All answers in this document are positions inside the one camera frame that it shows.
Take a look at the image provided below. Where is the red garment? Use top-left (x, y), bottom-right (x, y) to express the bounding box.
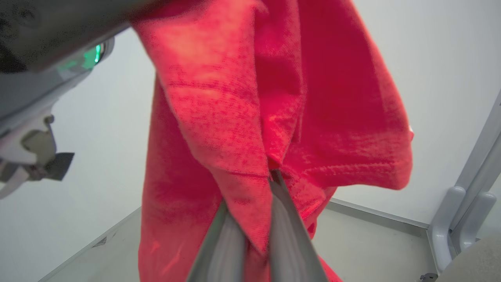
top-left (131, 0), bottom-right (414, 282)

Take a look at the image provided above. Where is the grey partition base rail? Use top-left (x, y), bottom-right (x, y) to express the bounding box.
top-left (327, 198), bottom-right (431, 237)

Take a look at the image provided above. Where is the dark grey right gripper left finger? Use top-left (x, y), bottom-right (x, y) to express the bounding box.
top-left (187, 200), bottom-right (247, 282)

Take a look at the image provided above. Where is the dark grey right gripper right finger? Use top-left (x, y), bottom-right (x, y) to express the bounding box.
top-left (268, 170), bottom-right (328, 282)

